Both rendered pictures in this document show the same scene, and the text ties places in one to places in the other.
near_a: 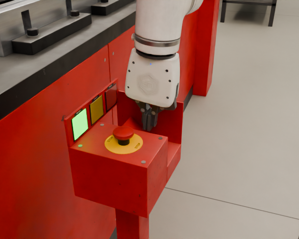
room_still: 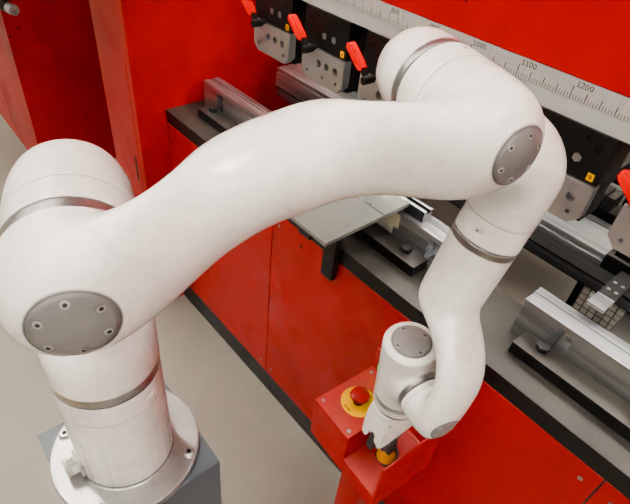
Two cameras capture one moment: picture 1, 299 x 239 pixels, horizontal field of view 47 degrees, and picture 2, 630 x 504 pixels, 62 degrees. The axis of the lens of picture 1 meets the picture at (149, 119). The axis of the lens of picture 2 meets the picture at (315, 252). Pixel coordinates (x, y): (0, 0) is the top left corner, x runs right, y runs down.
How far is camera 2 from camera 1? 1.06 m
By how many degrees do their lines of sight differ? 88
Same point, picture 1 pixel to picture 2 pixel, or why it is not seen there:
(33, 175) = not seen: hidden behind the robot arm
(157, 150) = (332, 418)
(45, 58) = (493, 357)
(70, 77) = (497, 399)
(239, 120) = not seen: outside the picture
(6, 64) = (487, 326)
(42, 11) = (598, 362)
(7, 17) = (538, 313)
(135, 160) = (329, 396)
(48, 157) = not seen: hidden behind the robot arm
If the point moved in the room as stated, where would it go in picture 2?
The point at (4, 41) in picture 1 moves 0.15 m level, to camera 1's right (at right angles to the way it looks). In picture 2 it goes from (519, 321) to (499, 370)
